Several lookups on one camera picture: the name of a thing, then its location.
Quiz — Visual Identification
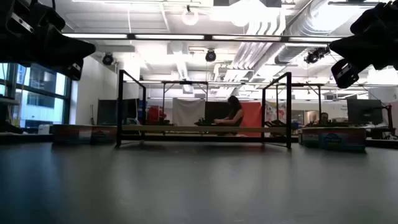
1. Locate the red object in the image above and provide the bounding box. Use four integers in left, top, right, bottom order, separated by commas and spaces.
147, 106, 167, 123

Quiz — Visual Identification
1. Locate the silver ventilation duct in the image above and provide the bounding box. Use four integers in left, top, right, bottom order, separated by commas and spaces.
273, 0, 346, 65

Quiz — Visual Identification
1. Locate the large window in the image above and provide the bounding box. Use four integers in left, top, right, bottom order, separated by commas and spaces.
0, 62, 72, 129

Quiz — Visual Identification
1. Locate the round white pendant lamp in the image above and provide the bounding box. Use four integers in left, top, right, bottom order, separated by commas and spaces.
181, 5, 200, 27

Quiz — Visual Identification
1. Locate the wooden cutting board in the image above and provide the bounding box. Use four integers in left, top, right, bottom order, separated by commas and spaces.
115, 69, 293, 149

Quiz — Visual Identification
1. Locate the white hanging sheet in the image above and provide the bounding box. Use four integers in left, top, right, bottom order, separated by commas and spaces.
172, 98, 206, 127

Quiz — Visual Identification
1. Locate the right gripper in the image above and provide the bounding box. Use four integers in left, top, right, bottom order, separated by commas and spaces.
328, 0, 398, 90

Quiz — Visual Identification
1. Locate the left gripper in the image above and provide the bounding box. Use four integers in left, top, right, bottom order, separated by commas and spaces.
0, 0, 96, 82

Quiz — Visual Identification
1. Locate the long ceiling light bar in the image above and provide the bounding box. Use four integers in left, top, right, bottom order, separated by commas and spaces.
62, 32, 343, 43

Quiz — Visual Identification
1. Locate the black metal rig frame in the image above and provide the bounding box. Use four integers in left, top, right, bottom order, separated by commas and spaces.
160, 80, 210, 126
275, 82, 325, 126

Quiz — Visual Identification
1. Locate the orange partition panel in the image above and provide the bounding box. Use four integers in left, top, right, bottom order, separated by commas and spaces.
238, 101, 264, 138

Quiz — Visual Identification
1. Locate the black monitor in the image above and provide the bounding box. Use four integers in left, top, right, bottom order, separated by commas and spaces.
346, 98, 384, 126
97, 98, 140, 126
204, 101, 231, 123

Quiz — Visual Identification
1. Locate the person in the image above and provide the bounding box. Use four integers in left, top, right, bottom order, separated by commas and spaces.
318, 111, 330, 126
213, 95, 245, 128

